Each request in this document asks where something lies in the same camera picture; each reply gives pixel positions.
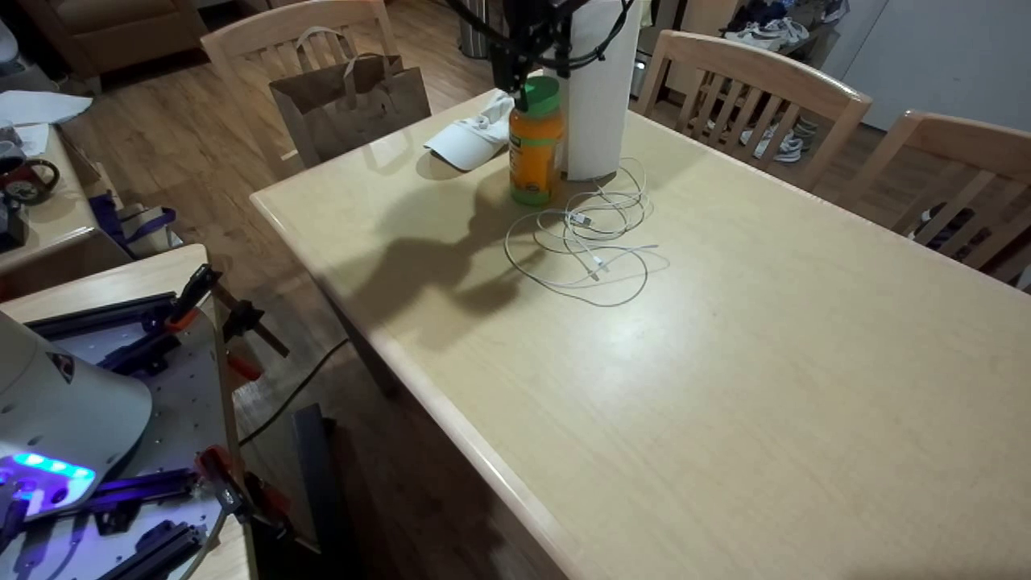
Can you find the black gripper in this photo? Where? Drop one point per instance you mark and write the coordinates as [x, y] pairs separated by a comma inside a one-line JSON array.
[[525, 19]]

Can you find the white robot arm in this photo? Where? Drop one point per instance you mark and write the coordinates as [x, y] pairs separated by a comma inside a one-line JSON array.
[[65, 421]]

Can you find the orange juice bottle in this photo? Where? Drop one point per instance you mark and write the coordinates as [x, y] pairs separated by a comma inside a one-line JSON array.
[[537, 149]]

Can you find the white paper towel roll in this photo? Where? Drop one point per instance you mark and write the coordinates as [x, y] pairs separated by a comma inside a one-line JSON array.
[[597, 117]]

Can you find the brown paper bag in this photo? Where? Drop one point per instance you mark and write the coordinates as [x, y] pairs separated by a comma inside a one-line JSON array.
[[343, 107]]

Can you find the white sneaker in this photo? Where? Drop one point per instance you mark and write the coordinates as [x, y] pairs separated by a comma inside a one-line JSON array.
[[795, 145], [765, 142]]

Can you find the black orange bar clamp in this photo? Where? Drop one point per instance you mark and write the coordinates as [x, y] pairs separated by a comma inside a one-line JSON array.
[[251, 327], [258, 499], [196, 293]]

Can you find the white door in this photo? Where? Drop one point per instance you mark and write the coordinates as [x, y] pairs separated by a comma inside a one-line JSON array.
[[945, 52]]

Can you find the brown cabinet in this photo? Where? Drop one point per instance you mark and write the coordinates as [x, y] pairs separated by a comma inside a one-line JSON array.
[[117, 33]]

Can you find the grey mounting plate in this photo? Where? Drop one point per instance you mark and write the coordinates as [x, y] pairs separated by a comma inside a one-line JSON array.
[[196, 398]]

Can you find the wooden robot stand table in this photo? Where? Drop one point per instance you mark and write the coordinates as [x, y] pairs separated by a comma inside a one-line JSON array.
[[98, 281]]

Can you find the white paper sheet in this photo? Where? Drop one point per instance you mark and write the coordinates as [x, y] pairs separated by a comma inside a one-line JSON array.
[[44, 107]]

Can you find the black headphones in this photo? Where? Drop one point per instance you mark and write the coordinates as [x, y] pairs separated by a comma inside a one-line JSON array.
[[44, 173]]

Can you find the black aluminium bar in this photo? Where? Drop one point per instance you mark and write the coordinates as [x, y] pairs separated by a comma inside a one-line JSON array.
[[98, 313]]

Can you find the wooden side desk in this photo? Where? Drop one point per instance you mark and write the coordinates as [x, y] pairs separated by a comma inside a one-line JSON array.
[[54, 226]]

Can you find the black mounting bracket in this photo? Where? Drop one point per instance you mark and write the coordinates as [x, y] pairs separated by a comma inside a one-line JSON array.
[[147, 353]]

